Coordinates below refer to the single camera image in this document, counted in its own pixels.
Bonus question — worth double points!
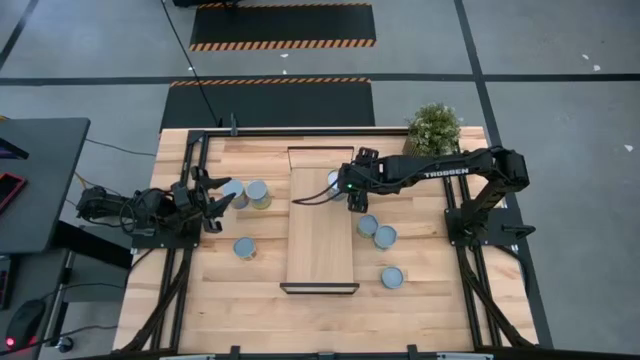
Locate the pale green label can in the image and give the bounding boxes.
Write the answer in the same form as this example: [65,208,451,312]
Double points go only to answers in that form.
[222,178,249,210]

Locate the wooden tray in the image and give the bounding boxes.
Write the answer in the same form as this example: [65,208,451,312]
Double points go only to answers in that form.
[279,145,360,295]

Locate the black keyboard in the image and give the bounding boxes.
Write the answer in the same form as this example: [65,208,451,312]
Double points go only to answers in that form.
[0,254,12,311]

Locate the grey cable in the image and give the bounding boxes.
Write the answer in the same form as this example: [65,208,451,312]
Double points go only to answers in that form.
[83,138,158,157]

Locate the black computer mouse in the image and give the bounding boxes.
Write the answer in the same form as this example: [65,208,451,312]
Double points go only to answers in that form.
[4,298,47,351]

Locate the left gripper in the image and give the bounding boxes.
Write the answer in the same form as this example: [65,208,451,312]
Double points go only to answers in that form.
[167,167,236,235]

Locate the tomato print can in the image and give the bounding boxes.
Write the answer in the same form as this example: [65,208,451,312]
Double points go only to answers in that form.
[232,236,258,262]

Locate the teal yellow corn can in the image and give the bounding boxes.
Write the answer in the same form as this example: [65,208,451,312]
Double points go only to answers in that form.
[245,178,274,211]

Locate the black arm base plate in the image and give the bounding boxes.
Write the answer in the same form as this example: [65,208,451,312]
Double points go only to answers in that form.
[130,219,201,250]
[444,207,536,247]

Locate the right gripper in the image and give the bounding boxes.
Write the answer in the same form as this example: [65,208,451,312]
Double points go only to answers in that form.
[292,148,384,213]

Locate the black aluminium table frame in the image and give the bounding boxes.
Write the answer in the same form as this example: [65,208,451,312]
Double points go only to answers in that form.
[118,127,539,360]

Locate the red-edged black device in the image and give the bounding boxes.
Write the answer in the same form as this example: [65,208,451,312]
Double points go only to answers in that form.
[0,172,27,214]

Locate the black floor cable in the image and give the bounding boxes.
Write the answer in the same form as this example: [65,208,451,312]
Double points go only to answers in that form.
[159,0,224,127]

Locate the black device purple screen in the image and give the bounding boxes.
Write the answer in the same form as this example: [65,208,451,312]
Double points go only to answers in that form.
[0,137,30,161]

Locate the green yellow label can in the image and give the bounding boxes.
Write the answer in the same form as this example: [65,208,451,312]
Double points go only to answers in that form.
[327,169,342,202]

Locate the black desk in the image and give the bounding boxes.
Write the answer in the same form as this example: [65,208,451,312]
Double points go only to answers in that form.
[0,117,92,256]

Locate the potted plant ribbed pot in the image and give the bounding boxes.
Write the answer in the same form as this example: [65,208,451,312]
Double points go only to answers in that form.
[402,102,462,159]

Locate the black mat hazard stripes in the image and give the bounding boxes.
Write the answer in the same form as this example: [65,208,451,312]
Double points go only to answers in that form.
[159,77,376,132]
[188,2,377,52]

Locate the green dotted can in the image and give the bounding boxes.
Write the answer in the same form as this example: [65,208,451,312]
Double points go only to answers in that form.
[356,213,380,240]

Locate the white can blue print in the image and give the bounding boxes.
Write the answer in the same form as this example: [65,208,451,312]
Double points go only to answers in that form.
[373,224,399,252]

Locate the short plain teal can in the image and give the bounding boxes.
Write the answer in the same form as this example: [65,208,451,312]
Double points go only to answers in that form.
[380,265,406,291]

